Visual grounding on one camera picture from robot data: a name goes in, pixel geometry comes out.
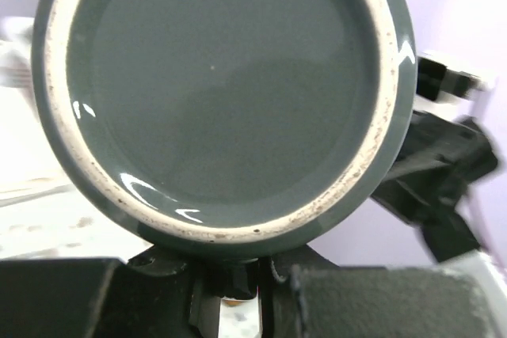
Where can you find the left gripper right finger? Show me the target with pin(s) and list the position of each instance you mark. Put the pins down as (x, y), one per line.
(314, 298)

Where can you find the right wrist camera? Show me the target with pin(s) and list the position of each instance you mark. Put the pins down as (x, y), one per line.
(442, 79)

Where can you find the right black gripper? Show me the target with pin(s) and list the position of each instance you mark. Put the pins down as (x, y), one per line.
(436, 165)

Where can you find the dark green glossy mug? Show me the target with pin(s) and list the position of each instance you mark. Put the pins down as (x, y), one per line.
(229, 129)

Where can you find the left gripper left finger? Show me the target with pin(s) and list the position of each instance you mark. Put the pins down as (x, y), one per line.
(94, 298)

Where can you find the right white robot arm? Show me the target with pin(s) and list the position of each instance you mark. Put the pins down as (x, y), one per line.
(481, 267)

